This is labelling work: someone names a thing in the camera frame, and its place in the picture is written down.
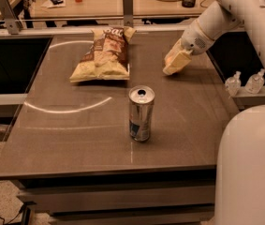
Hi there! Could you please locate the grey metal rail bracket left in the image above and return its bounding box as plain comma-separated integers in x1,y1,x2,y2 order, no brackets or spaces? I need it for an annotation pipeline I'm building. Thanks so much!
0,0,22,35

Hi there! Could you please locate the clear plastic bottle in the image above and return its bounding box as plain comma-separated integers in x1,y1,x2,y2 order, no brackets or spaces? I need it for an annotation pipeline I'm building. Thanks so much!
225,71,241,97
244,68,265,94

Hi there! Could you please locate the grey metal rail bracket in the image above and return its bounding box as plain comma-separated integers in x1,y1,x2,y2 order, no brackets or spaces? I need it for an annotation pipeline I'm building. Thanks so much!
123,0,133,27
0,0,22,35

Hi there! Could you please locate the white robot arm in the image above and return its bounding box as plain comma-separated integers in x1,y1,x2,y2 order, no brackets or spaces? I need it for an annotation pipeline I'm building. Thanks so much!
165,0,265,225

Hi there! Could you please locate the yellow brown chip bag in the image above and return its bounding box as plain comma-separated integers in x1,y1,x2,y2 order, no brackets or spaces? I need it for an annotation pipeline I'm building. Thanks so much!
69,26,136,83

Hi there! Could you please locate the grey table base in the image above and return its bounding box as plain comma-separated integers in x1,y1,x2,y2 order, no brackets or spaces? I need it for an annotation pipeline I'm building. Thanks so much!
11,167,216,225

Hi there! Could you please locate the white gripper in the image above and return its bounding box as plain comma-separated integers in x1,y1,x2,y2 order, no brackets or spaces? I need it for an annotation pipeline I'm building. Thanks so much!
163,19,214,75

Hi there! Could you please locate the black mesh pen cup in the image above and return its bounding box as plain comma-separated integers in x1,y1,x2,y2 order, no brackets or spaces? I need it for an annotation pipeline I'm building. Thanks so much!
182,0,196,8

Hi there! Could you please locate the grey metal rail bracket middle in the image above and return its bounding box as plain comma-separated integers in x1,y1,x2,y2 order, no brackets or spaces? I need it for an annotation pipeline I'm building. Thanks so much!
123,0,133,27

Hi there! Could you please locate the silver drink can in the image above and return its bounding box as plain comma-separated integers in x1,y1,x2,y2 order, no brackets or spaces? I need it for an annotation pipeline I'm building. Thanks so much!
129,85,155,142

